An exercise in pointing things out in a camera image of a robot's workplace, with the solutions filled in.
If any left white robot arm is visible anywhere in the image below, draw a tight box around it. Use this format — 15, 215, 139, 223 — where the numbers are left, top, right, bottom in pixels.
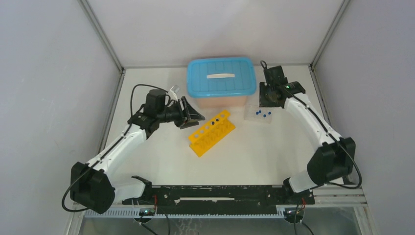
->
63, 88, 205, 214

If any blue plastic box lid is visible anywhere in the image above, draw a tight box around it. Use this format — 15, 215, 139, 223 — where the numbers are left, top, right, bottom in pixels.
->
186, 57, 256, 98

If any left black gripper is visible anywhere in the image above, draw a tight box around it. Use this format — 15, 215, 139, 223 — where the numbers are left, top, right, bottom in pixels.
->
157, 96, 205, 129

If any yellow test tube rack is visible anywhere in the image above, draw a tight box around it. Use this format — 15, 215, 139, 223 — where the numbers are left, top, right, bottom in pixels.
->
188, 110, 235, 157

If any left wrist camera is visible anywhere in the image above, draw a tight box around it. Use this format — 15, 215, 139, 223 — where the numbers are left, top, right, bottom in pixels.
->
168, 85, 180, 101

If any black cable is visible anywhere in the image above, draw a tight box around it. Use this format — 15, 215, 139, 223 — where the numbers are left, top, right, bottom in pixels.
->
61, 83, 169, 213
260, 60, 363, 190

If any pink plastic storage box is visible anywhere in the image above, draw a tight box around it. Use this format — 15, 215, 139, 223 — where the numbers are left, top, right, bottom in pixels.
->
195, 95, 248, 108

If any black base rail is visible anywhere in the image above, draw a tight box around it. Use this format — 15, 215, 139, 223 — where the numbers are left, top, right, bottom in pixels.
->
122, 180, 315, 216

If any clear plastic well plate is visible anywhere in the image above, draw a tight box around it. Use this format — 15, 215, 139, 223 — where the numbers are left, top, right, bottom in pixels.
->
244, 104, 273, 124

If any right black cable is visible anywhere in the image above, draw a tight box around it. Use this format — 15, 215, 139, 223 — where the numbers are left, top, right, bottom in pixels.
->
260, 60, 363, 190

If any left black cable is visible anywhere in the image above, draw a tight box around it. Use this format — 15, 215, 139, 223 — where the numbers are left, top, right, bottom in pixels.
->
61, 83, 169, 213

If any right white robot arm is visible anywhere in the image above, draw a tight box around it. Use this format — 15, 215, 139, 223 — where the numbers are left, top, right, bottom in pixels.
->
259, 61, 358, 204

